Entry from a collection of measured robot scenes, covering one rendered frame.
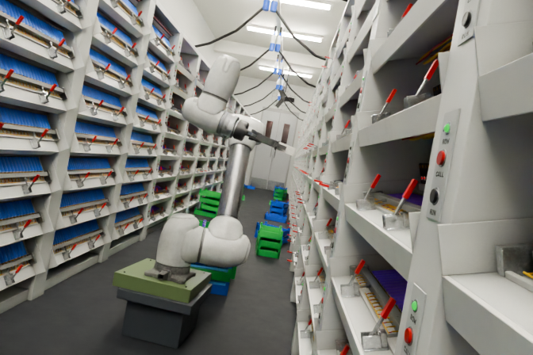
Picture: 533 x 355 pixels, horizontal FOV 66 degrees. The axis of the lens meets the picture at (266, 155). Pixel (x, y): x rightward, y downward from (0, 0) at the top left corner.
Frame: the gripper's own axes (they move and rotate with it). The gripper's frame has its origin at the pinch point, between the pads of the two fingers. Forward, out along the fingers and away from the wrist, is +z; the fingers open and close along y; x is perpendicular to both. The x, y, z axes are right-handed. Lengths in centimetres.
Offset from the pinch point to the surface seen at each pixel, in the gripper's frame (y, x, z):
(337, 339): 40, -43, 33
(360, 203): 57, -7, 21
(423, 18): 81, 27, 14
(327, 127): -100, 25, 16
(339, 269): 40, -25, 26
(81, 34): -30, 14, -107
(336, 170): -30.3, 0.5, 23.5
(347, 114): -30.3, 25.1, 18.2
